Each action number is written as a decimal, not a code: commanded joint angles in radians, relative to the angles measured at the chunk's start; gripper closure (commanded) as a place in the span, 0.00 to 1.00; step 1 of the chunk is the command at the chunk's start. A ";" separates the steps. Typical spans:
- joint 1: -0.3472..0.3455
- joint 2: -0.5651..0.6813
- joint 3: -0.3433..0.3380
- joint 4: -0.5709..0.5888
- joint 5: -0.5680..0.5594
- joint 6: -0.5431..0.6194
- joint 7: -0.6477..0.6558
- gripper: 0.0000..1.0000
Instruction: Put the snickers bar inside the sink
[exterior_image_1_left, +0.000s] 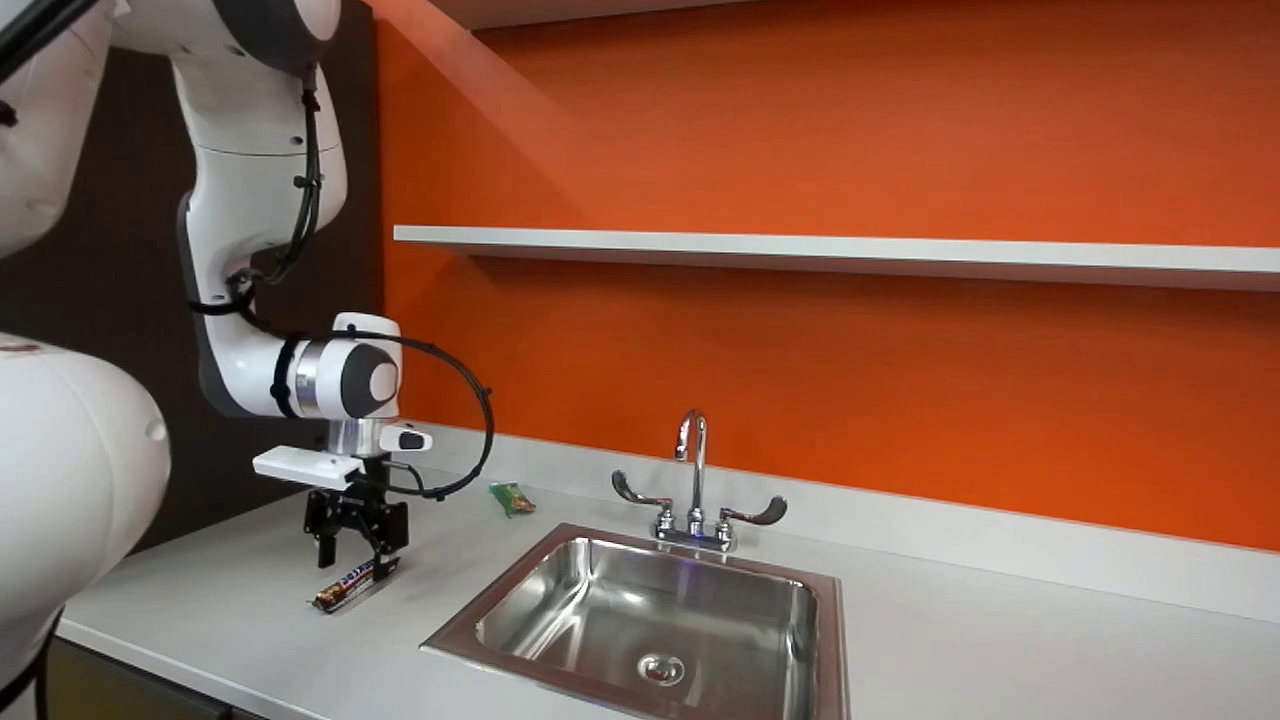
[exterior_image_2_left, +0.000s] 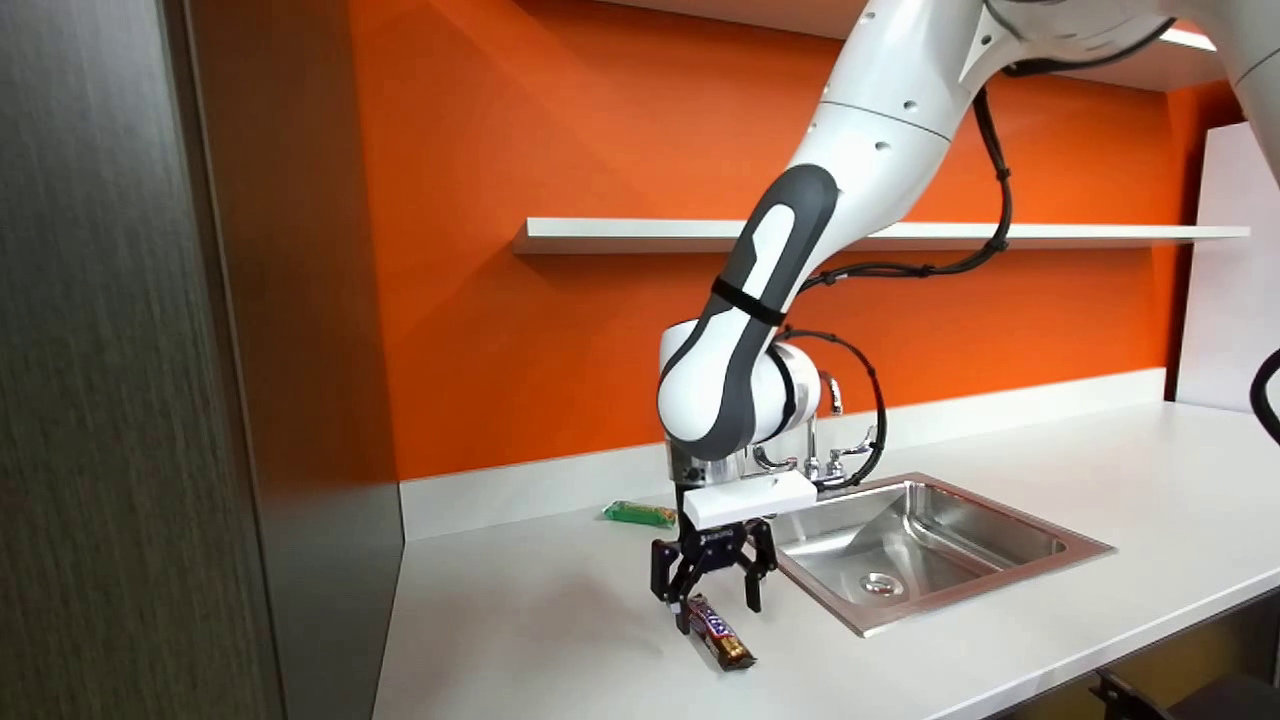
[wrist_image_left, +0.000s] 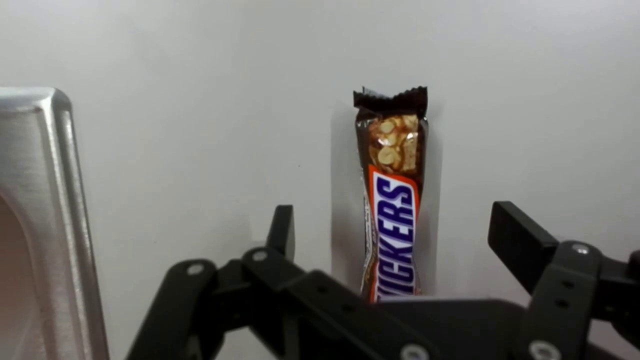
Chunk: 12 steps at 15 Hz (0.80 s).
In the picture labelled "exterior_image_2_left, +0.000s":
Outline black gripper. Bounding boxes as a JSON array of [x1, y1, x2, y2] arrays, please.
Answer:
[[647, 517, 780, 620]]

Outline brown snickers bar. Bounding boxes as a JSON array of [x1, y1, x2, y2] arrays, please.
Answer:
[[673, 590, 761, 676]]

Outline stainless steel sink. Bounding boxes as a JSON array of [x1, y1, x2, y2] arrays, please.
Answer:
[[767, 468, 1121, 639]]

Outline green snack packet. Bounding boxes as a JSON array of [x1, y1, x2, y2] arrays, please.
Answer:
[[598, 497, 682, 534]]

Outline dark wood cabinet panel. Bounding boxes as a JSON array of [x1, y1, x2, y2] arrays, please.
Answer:
[[0, 0, 409, 720]]

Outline white panel board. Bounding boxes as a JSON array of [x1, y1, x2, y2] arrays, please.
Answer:
[[1168, 121, 1280, 420]]

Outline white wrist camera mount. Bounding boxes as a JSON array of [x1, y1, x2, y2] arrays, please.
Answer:
[[676, 468, 822, 535]]

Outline chrome two-handle faucet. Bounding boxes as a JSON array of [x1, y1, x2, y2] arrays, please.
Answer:
[[805, 371, 888, 492]]

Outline white wall shelf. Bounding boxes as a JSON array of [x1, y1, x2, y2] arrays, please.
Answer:
[[512, 211, 1257, 262]]

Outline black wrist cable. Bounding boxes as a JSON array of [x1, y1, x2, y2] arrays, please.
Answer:
[[775, 85, 1020, 497]]

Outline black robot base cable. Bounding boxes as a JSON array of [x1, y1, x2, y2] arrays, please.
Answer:
[[1243, 345, 1280, 454]]

